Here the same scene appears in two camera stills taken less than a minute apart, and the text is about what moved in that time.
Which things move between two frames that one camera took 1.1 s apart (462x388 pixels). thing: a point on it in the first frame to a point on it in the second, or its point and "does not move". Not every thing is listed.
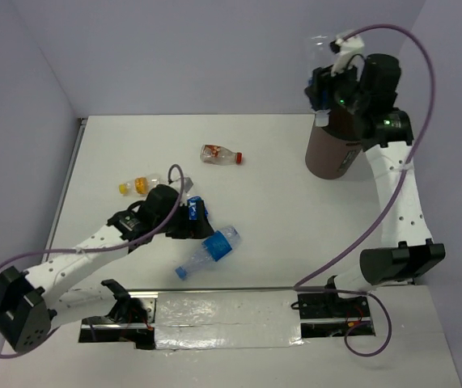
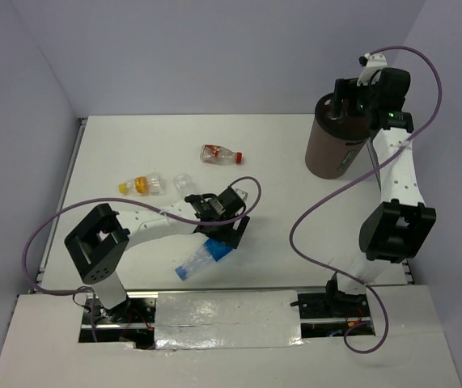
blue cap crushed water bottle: (218, 245) does not move
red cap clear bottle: (219, 155) does not move
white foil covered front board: (239, 339) does not move
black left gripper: (196, 229) to (230, 235)
